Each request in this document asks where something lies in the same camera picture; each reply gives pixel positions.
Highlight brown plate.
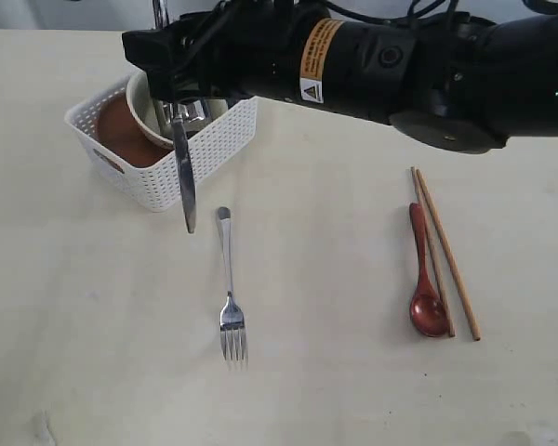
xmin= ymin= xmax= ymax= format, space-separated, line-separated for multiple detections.
xmin=97 ymin=94 xmax=169 ymax=168

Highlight white perforated plastic basket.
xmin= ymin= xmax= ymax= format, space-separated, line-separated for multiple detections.
xmin=64 ymin=73 xmax=258 ymax=212

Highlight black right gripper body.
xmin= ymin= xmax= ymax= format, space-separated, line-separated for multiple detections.
xmin=166 ymin=1 xmax=307 ymax=105

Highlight cream ceramic bowl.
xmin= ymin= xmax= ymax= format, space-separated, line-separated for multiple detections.
xmin=126 ymin=72 xmax=229 ymax=151

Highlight silver metal spoon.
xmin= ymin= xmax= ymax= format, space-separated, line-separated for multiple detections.
xmin=216 ymin=206 xmax=248 ymax=364

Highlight red-brown wooden spoon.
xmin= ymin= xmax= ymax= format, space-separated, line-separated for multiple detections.
xmin=409 ymin=203 xmax=449 ymax=337

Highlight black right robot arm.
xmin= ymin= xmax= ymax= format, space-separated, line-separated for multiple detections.
xmin=122 ymin=1 xmax=558 ymax=154

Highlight silver metal knife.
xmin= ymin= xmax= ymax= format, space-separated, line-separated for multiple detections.
xmin=156 ymin=102 xmax=196 ymax=234

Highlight shiny steel cup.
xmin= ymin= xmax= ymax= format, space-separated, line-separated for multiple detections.
xmin=153 ymin=99 xmax=212 ymax=139

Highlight wooden chopstick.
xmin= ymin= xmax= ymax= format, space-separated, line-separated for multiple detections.
xmin=410 ymin=167 xmax=456 ymax=338
xmin=416 ymin=169 xmax=482 ymax=341

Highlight black cable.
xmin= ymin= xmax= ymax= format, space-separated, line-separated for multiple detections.
xmin=325 ymin=0 xmax=461 ymax=24

